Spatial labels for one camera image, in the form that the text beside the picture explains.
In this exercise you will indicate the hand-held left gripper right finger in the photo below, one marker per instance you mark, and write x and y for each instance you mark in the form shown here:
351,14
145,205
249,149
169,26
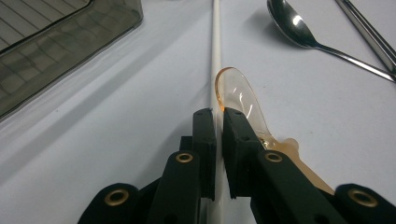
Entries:
239,149

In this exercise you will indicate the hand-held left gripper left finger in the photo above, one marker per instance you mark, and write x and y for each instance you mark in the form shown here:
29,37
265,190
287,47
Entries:
207,140

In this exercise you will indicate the amber transparent plastic spoon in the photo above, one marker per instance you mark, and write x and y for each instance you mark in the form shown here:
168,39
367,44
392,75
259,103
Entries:
239,93

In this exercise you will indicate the white chopstick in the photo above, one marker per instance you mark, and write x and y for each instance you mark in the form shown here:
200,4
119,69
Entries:
216,46

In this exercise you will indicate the metal spoon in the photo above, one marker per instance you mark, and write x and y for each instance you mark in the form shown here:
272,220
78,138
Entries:
289,25

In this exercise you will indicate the metal chopstick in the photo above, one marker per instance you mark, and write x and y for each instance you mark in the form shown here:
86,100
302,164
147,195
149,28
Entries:
363,31
373,31

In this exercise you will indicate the smoky transparent plastic bin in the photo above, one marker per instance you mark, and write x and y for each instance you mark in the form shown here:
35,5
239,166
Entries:
62,46

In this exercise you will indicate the white table cover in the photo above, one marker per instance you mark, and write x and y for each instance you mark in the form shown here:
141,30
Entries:
327,124

